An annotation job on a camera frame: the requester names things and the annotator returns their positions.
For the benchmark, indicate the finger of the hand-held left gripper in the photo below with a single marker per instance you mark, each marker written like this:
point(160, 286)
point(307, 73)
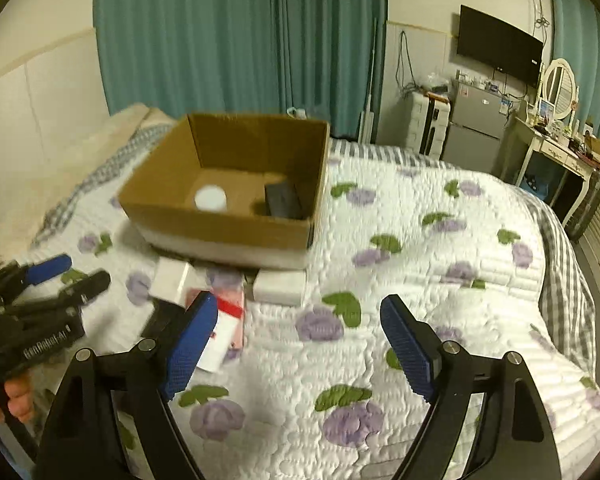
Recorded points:
point(50, 267)
point(87, 287)

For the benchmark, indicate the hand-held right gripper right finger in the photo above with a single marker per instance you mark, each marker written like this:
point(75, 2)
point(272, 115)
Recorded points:
point(407, 352)

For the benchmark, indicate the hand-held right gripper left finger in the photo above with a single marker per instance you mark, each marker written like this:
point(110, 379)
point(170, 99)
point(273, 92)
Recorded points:
point(192, 347)

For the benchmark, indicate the red and white box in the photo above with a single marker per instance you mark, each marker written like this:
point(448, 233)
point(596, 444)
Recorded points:
point(229, 327)

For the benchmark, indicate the black case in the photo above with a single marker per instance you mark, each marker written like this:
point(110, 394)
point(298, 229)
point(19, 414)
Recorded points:
point(157, 322)

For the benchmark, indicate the small white box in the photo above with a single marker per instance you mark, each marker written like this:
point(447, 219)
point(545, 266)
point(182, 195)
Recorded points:
point(170, 282)

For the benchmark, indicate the white round jar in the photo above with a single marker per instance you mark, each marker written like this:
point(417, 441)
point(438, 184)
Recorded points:
point(210, 198)

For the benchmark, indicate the black rectangular box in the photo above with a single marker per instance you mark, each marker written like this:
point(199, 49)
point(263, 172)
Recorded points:
point(284, 200)

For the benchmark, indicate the person's left hand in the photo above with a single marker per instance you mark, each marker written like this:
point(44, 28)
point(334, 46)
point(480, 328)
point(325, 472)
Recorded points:
point(20, 400)

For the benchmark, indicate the beige pillow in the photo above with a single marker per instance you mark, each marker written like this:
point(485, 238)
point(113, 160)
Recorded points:
point(70, 175)

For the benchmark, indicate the grey gingham bed sheet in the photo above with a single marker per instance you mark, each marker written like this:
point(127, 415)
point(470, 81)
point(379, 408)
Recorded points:
point(562, 280)

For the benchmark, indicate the white suitcase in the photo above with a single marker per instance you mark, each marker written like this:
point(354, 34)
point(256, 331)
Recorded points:
point(427, 125)

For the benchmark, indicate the grey refrigerator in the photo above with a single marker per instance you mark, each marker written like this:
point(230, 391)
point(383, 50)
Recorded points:
point(472, 125)

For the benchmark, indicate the white vanity table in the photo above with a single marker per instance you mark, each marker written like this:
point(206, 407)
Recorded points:
point(555, 155)

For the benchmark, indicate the small white container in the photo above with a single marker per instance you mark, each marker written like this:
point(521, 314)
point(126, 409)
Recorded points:
point(296, 111)

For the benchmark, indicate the white leaning pole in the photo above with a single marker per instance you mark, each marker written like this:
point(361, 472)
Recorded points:
point(369, 85)

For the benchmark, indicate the teal curtain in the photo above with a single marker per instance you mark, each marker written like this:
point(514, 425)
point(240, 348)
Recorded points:
point(580, 25)
point(220, 40)

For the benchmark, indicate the small brown cardboard box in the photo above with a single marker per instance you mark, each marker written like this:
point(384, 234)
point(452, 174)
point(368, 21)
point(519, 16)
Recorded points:
point(596, 144)

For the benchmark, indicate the oval white vanity mirror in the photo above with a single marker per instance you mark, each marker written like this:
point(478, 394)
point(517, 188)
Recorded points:
point(559, 87)

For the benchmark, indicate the black wall television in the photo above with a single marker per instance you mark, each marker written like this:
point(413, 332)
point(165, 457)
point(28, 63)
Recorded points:
point(497, 45)

